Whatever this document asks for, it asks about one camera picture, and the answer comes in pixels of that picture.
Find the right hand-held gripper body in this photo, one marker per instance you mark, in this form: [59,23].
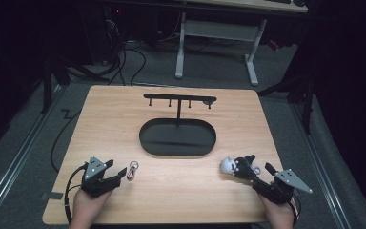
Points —
[279,192]

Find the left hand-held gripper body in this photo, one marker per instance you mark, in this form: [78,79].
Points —
[93,186]

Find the black key holder stand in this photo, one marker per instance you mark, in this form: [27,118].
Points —
[178,136]

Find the person's left hand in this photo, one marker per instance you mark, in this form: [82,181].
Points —
[87,206]

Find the person's right hand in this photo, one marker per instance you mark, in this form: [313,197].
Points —
[279,216]

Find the grey tape strip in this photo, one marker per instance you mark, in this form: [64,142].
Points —
[52,196]

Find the black metal stand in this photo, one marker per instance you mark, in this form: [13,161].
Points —
[46,87]
[308,109]

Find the small red object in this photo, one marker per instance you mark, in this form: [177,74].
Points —
[274,45]

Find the black keyboard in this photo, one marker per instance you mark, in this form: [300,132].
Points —
[278,1]

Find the black computer mouse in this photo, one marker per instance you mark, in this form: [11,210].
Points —
[299,2]

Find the metal floor rail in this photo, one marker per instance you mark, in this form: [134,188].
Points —
[321,171]
[19,156]

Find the white metal frame desk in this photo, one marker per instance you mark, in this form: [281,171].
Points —
[219,30]

